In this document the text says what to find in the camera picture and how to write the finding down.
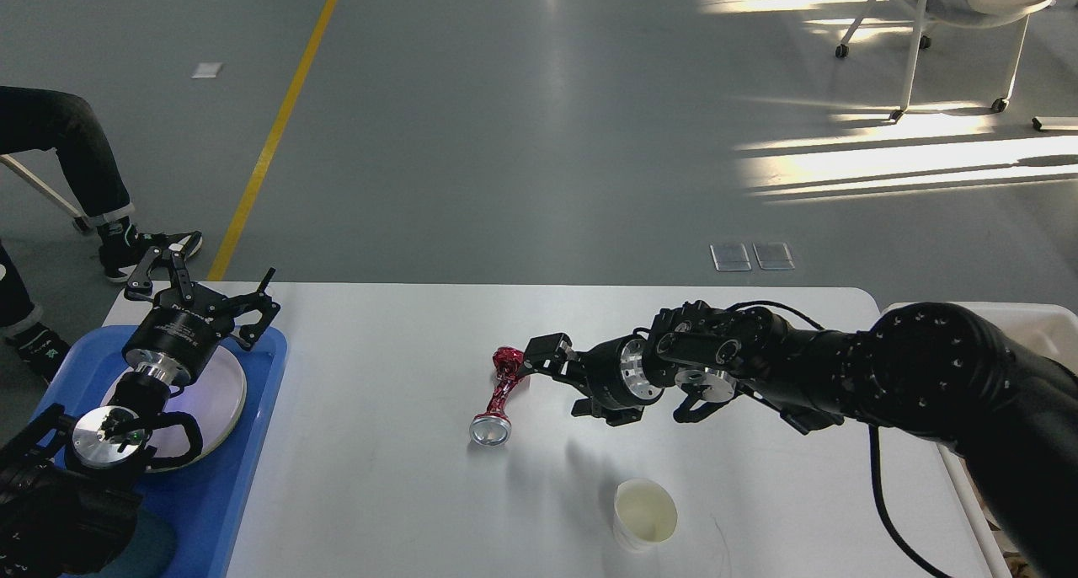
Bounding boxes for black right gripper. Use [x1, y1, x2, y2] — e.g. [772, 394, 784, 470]
[517, 333, 663, 427]

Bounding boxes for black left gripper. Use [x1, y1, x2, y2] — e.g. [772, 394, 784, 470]
[123, 245, 280, 387]

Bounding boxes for crushed red can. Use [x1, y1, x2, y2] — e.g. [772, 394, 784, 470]
[469, 346, 531, 448]

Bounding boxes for pink plate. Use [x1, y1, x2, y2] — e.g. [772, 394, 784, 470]
[149, 346, 247, 472]

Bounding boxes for white paper cup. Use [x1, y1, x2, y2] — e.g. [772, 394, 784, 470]
[612, 479, 679, 552]

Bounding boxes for teal mug yellow inside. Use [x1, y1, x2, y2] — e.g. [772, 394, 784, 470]
[88, 509, 177, 577]

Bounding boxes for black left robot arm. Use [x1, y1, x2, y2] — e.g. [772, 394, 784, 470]
[3, 245, 286, 577]

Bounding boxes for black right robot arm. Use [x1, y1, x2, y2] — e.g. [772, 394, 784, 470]
[520, 301, 1077, 577]

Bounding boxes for clear floor plate left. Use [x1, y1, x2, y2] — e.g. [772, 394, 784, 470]
[709, 243, 752, 272]

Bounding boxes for clear floor plate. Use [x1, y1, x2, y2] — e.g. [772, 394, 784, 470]
[709, 243, 752, 272]
[752, 243, 796, 270]

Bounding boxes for blue plastic tray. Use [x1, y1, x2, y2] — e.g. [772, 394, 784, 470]
[29, 325, 289, 578]

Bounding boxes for clear floor plate right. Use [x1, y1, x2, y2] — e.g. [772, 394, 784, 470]
[752, 243, 796, 270]

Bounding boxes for person dark trousers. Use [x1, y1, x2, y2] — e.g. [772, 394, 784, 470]
[0, 87, 205, 385]

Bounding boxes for white plastic bin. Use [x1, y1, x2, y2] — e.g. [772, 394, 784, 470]
[881, 301, 1078, 578]

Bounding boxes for white office chair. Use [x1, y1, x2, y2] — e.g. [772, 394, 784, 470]
[835, 0, 1054, 122]

